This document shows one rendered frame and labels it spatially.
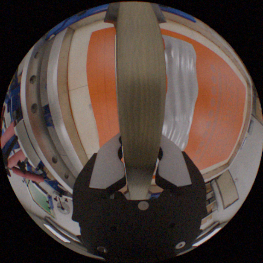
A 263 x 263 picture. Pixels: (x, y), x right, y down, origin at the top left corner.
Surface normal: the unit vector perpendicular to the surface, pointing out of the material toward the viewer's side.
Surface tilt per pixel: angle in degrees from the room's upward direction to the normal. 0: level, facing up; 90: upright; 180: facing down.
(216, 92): 0
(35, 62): 90
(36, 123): 90
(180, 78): 33
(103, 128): 0
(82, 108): 0
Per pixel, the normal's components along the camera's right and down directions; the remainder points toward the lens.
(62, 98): 1.00, -0.01
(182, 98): -0.51, 0.52
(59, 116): -0.03, 0.51
